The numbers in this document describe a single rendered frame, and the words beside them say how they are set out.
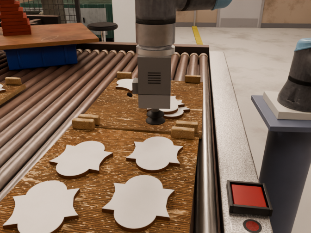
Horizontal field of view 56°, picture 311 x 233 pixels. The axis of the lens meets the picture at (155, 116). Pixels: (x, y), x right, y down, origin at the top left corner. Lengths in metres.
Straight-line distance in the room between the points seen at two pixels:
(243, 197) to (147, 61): 0.32
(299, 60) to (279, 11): 7.47
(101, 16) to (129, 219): 5.87
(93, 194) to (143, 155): 0.15
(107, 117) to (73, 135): 0.13
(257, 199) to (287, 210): 0.72
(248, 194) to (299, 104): 0.54
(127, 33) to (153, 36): 4.44
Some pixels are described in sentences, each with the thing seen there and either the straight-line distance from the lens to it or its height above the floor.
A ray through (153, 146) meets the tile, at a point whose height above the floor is 0.95.
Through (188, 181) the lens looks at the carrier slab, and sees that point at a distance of 0.61.
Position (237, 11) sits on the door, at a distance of 8.22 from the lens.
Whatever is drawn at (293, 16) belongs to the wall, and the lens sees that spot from 8.67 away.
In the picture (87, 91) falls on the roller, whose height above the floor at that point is 0.91.
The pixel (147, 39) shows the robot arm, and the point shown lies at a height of 1.21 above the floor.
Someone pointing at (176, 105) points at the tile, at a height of 0.96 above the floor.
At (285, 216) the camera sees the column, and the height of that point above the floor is 0.44.
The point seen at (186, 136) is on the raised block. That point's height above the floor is 0.95.
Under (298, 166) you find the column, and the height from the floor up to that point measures 0.68.
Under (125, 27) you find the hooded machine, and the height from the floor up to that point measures 0.51.
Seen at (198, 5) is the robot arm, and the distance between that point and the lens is 0.59.
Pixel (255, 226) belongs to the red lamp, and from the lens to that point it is 0.58.
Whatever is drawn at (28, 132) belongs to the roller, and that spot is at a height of 0.91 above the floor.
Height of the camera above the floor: 1.32
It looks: 26 degrees down
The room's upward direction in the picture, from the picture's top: straight up
